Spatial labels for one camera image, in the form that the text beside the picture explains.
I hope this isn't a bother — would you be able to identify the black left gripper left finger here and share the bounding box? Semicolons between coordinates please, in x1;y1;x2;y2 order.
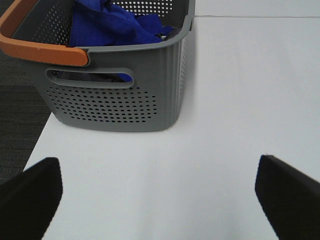
0;157;63;240

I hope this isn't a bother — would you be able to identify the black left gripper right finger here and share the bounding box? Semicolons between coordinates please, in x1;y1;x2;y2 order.
254;155;320;240

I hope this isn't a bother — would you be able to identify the blue microfibre towel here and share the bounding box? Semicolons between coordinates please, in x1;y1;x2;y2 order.
68;0;174;47

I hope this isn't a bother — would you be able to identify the grey perforated plastic basket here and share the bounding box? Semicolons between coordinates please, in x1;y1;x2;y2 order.
20;0;196;132

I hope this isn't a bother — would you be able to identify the orange basket handle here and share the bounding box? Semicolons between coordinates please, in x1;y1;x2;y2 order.
0;0;89;67

